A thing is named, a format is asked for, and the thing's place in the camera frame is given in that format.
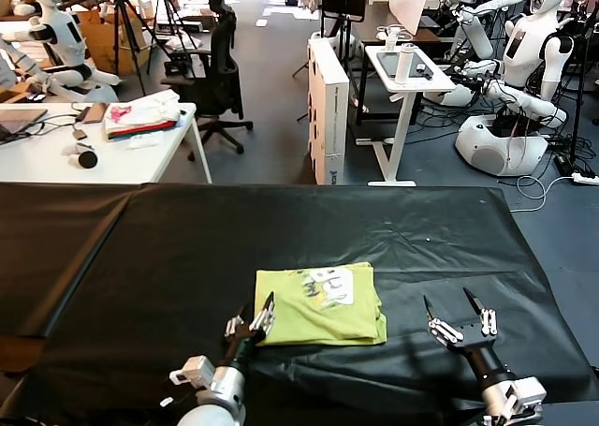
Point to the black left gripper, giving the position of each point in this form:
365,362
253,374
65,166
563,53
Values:
243,348

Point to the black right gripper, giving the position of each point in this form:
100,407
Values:
482,356

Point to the yellow-green t-shirt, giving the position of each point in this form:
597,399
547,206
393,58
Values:
327,323

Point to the white humanoid robot raised arm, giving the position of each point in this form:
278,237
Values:
475,33

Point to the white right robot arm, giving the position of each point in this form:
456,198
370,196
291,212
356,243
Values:
498,405

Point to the stack of folded clothes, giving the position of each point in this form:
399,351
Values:
140,117

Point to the white power strip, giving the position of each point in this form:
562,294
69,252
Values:
585,179

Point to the tall white cardboard box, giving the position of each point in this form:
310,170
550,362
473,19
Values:
330,117

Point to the small white standing desk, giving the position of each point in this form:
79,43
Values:
402,98

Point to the black office chair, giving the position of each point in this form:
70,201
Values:
220,79

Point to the small grey adapter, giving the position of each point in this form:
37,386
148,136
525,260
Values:
79,132

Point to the black light stand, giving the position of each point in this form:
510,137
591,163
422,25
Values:
578,93

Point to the brown phone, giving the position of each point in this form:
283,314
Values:
96,113

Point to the long white desk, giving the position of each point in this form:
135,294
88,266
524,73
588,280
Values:
37,164

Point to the white insulated bottle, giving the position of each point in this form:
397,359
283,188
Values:
403,65

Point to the white humanoid robot right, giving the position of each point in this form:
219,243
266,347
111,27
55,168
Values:
519,61

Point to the white humanoid robot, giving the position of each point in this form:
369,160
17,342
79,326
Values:
65,42
519,61

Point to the grey tablet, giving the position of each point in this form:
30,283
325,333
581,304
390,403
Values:
386,63

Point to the small white drone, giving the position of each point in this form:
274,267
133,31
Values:
390,39

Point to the grey laptop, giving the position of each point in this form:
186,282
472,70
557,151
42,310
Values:
18,119

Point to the brown cardboard box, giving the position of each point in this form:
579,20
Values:
100,47

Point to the short black tripod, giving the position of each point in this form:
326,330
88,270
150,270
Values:
173,19

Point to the white curved board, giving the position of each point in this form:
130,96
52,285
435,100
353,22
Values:
412,4

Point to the tall black tripod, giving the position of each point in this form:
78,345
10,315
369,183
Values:
122,23

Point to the white humanoid robot left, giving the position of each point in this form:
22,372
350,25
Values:
65,42

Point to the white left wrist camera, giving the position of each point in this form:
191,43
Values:
194,372

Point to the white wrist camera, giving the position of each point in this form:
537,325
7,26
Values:
529,395
194,372

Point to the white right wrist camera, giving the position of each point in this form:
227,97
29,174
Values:
529,395

